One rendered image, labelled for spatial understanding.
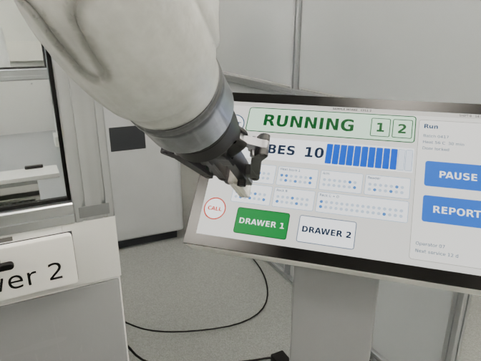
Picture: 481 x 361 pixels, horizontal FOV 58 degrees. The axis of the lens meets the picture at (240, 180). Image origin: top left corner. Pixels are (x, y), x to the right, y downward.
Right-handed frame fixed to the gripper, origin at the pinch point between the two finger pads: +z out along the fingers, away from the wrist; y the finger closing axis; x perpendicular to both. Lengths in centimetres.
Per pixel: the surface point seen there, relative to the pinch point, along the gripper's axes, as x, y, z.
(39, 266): 13.5, 44.0, 19.1
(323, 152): -11.0, -9.9, 16.3
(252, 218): 1.7, 1.5, 15.8
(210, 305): 15, 52, 161
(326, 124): -16.7, -9.9, 16.5
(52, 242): 8.8, 41.5, 18.0
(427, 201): -3.0, -26.7, 15.7
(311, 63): -91, 6, 111
